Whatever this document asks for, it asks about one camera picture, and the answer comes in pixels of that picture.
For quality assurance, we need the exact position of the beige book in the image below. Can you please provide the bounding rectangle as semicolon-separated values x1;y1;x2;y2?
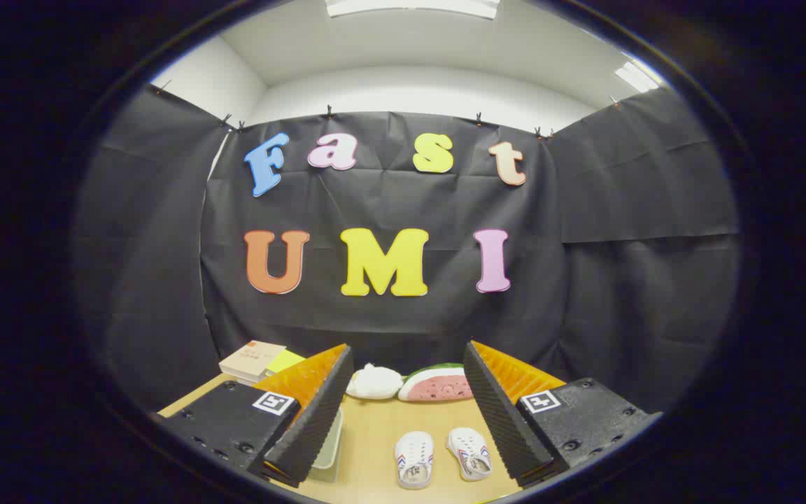
219;341;287;382

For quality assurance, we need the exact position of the white fabric storage box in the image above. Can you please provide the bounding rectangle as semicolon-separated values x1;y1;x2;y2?
309;408;344;484

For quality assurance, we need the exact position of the white plush toy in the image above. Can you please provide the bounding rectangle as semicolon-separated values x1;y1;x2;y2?
346;363;404;400

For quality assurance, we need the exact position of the row of black cloth clips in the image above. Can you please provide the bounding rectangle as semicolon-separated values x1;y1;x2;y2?
155;80;621;139

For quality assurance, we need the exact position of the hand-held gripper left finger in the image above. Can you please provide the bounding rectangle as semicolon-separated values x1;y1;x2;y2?
155;343;355;489

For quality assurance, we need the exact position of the yellow book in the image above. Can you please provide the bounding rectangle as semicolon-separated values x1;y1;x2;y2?
267;350;306;375

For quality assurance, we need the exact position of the white canvas shoe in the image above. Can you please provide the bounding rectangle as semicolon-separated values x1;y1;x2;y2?
394;431;434;489
446;427;493;482

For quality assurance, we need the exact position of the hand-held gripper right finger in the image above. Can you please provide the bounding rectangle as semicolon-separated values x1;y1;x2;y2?
462;341;663;489

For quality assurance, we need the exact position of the ceiling light panel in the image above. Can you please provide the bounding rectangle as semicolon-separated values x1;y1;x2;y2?
614;60;661;93
325;0;500;20

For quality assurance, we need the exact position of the watermelon slice plush toy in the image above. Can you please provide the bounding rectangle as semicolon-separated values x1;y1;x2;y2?
398;363;475;403

